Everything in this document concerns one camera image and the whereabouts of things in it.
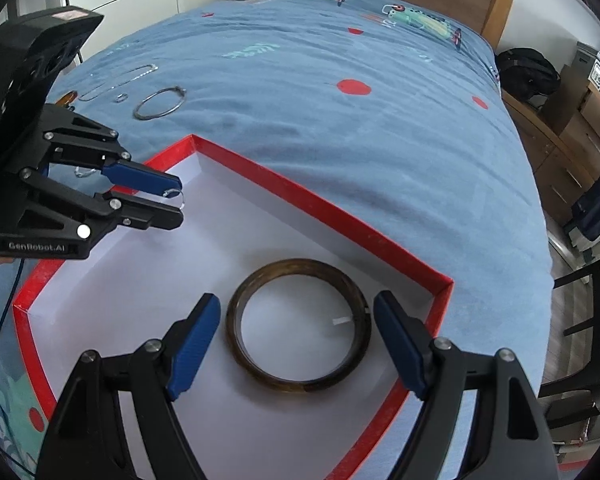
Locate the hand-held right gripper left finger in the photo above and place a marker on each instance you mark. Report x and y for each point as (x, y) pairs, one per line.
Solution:
(195, 345)

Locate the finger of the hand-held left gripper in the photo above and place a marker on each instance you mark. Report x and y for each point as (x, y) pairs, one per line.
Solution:
(145, 212)
(140, 176)

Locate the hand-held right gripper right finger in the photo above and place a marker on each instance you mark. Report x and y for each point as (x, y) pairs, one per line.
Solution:
(400, 345)

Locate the red cardboard box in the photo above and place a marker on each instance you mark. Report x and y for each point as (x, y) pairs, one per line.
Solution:
(130, 270)

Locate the brown bangle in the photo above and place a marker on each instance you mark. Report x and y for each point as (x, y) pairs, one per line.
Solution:
(300, 266)

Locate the amber jewelry piece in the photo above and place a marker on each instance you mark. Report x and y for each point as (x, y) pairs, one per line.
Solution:
(67, 98)

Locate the black chair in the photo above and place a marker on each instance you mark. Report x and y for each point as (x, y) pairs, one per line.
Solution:
(590, 360)

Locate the blue printed blanket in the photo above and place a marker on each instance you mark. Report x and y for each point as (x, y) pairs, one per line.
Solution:
(330, 160)

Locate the dark blue bag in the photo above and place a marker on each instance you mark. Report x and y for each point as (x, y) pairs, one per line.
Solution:
(595, 210)

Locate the wooden drawer cabinet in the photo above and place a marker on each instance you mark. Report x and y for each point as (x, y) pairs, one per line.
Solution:
(580, 135)

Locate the black backpack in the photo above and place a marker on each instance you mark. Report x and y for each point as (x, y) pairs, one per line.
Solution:
(525, 72)

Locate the grey printer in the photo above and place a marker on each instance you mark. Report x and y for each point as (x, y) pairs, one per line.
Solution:
(597, 67)

